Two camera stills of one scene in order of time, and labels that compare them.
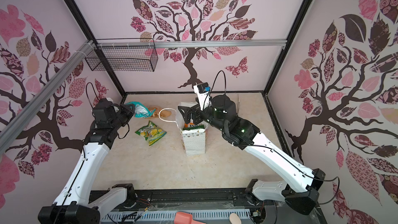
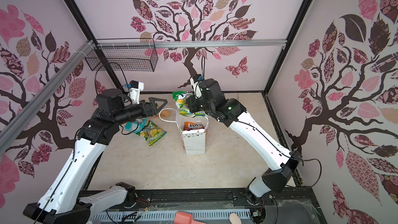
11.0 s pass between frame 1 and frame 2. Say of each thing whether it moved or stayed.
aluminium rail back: stayed
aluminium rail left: stayed
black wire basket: stayed
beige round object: stayed
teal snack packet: moved
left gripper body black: moved
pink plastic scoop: stayed
